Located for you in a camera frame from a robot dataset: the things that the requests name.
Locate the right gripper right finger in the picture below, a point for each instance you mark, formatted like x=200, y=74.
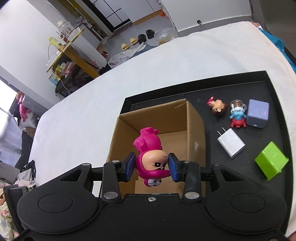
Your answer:
x=189, y=173

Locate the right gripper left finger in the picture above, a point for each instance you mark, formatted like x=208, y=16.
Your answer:
x=114, y=172

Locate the pink figurine toy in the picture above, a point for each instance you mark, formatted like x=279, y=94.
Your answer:
x=152, y=159

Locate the cardboard box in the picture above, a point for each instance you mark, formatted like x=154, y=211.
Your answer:
x=181, y=131

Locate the white plug charger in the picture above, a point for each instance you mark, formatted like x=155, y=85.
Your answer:
x=230, y=142

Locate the green cube charger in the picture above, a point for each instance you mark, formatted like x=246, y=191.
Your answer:
x=271, y=161

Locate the purple cube charger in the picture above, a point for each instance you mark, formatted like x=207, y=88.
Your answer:
x=258, y=113

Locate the white table cloth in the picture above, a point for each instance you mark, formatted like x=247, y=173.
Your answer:
x=79, y=128

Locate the brown-haired doll figurine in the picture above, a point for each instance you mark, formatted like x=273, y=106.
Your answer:
x=217, y=106

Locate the black tray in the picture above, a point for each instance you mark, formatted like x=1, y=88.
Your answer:
x=243, y=86

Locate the blue and red figurine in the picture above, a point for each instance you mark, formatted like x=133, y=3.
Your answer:
x=238, y=116

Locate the white plastic bag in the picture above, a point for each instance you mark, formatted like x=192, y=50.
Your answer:
x=117, y=60

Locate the yellow side table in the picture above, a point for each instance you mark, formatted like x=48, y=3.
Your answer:
x=69, y=52

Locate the yellow slipper left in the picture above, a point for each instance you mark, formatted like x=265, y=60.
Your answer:
x=124, y=46

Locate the yellow slipper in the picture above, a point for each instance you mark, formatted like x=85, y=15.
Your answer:
x=133, y=41
x=124, y=46

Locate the yellow slipper right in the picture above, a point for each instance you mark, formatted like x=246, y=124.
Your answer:
x=133, y=41

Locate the black slipper left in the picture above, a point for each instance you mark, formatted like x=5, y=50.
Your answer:
x=142, y=38

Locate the black slipper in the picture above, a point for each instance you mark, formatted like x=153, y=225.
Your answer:
x=142, y=38
x=150, y=33

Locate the clear plastic bag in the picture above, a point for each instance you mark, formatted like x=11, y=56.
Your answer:
x=165, y=35

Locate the black slipper right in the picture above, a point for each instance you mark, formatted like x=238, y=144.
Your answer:
x=150, y=33

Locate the glass jar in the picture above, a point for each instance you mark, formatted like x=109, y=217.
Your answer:
x=65, y=28

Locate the teal cloth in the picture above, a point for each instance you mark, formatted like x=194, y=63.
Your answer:
x=279, y=45

